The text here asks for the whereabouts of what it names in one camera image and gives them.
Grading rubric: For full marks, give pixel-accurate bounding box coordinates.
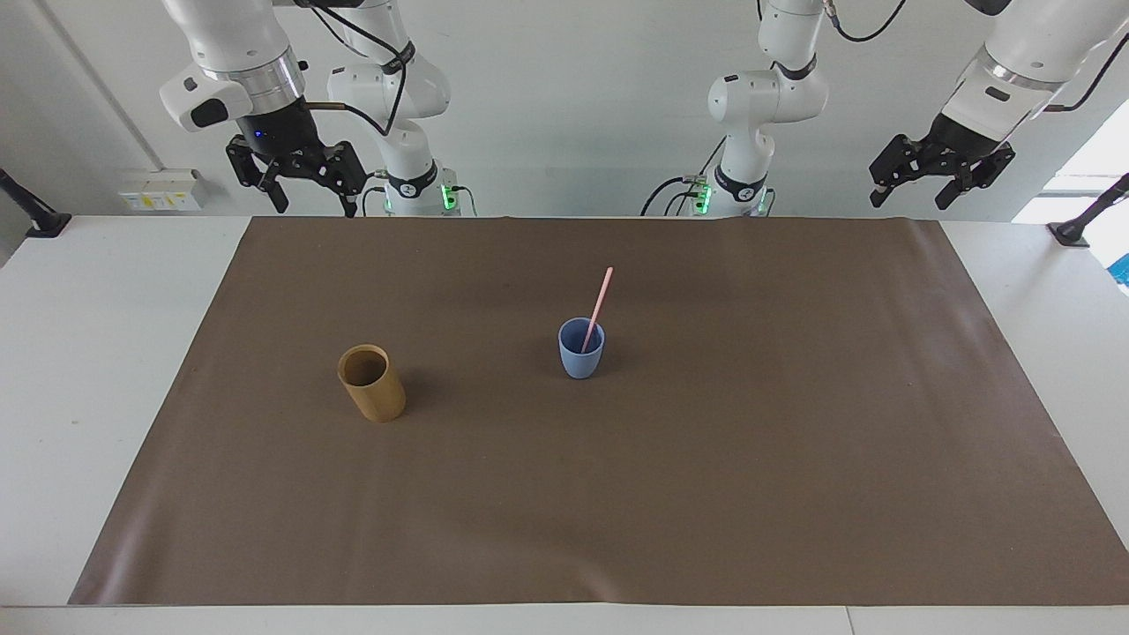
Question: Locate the black stand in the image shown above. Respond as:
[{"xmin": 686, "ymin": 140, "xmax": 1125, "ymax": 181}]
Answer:
[
  {"xmin": 0, "ymin": 167, "xmax": 73, "ymax": 239},
  {"xmin": 1047, "ymin": 171, "xmax": 1129, "ymax": 248}
]

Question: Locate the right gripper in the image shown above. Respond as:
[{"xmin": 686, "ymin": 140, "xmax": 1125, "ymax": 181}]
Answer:
[{"xmin": 225, "ymin": 98, "xmax": 369, "ymax": 219}]

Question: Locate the blue cup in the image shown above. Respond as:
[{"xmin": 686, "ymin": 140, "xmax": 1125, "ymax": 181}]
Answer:
[{"xmin": 557, "ymin": 317, "xmax": 607, "ymax": 381}]

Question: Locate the pink chopstick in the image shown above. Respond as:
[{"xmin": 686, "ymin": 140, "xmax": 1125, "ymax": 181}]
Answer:
[{"xmin": 579, "ymin": 266, "xmax": 615, "ymax": 354}]

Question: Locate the white wall socket box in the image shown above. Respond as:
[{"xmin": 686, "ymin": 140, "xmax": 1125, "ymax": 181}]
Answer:
[{"xmin": 118, "ymin": 168, "xmax": 207, "ymax": 213}]

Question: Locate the black cable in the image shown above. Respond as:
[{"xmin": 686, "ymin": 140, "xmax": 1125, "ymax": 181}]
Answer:
[
  {"xmin": 1043, "ymin": 34, "xmax": 1129, "ymax": 114},
  {"xmin": 639, "ymin": 135, "xmax": 728, "ymax": 218},
  {"xmin": 300, "ymin": 4, "xmax": 417, "ymax": 138},
  {"xmin": 824, "ymin": 0, "xmax": 909, "ymax": 44}
]

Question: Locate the brown bamboo cup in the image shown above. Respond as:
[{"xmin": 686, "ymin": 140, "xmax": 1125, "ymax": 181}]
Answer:
[{"xmin": 337, "ymin": 343, "xmax": 408, "ymax": 423}]

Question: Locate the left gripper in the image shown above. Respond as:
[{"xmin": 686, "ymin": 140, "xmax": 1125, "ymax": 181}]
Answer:
[{"xmin": 868, "ymin": 112, "xmax": 1018, "ymax": 212}]

